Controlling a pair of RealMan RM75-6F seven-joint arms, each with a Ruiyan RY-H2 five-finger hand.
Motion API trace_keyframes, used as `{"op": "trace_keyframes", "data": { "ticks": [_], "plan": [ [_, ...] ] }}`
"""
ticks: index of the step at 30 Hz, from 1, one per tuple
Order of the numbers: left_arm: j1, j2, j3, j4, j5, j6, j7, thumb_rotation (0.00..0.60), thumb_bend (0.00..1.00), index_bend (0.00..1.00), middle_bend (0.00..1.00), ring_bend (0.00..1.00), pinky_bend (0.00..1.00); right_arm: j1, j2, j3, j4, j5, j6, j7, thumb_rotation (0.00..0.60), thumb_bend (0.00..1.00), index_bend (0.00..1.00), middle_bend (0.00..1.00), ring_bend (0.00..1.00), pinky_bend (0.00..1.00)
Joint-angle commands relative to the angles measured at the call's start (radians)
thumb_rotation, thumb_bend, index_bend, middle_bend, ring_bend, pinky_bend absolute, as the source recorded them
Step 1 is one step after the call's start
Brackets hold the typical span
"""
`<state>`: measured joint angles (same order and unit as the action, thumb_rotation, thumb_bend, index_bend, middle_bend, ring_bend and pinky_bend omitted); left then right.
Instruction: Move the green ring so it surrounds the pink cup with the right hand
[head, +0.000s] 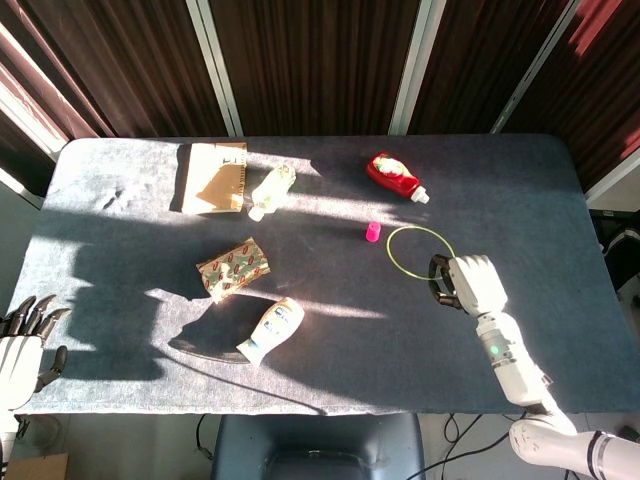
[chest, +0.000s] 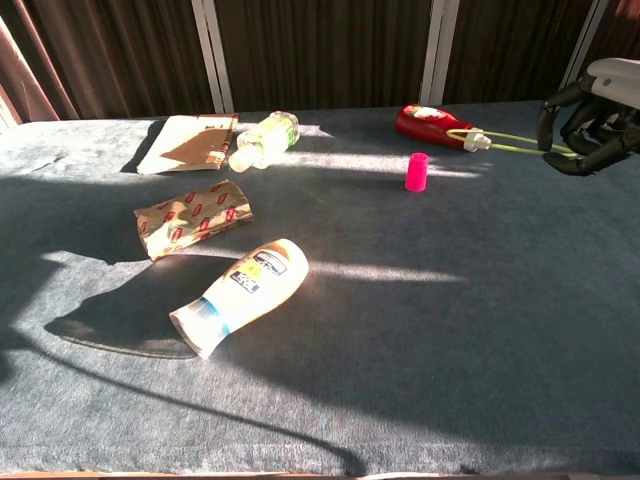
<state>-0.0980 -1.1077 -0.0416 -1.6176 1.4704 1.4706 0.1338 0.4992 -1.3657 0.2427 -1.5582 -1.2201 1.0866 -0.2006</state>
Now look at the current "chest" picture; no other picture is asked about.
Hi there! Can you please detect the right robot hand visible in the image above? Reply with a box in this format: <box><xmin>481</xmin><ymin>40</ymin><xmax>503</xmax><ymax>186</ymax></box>
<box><xmin>536</xmin><ymin>57</ymin><xmax>640</xmax><ymax>177</ymax></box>

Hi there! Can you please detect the red ketchup bottle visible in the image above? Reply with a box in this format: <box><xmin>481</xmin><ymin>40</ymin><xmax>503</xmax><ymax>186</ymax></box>
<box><xmin>394</xmin><ymin>103</ymin><xmax>494</xmax><ymax>153</ymax></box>

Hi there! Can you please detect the pink plastic cup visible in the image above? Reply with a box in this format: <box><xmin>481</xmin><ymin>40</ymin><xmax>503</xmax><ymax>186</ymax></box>
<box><xmin>404</xmin><ymin>152</ymin><xmax>430</xmax><ymax>193</ymax></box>

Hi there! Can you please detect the dark table cloth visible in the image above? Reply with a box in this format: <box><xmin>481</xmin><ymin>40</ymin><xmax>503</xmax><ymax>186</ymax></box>
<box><xmin>0</xmin><ymin>98</ymin><xmax>640</xmax><ymax>477</ymax></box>

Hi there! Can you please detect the clear plastic bottle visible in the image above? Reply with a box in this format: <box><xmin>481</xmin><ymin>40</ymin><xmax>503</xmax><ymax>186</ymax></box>
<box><xmin>228</xmin><ymin>110</ymin><xmax>301</xmax><ymax>174</ymax></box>

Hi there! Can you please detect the cream mayonnaise bottle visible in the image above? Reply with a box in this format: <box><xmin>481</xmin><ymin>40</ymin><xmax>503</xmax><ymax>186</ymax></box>
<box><xmin>168</xmin><ymin>238</ymin><xmax>311</xmax><ymax>361</ymax></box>

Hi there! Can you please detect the red printed snack packet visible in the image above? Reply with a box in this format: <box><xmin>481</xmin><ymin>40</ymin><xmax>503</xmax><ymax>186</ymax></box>
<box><xmin>133</xmin><ymin>179</ymin><xmax>255</xmax><ymax>262</ymax></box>

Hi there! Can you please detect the white partition frame post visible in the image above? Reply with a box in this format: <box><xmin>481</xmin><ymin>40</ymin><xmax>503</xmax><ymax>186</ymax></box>
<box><xmin>564</xmin><ymin>0</ymin><xmax>614</xmax><ymax>91</ymax></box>
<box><xmin>191</xmin><ymin>0</ymin><xmax>235</xmax><ymax>114</ymax></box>
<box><xmin>418</xmin><ymin>0</ymin><xmax>461</xmax><ymax>106</ymax></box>

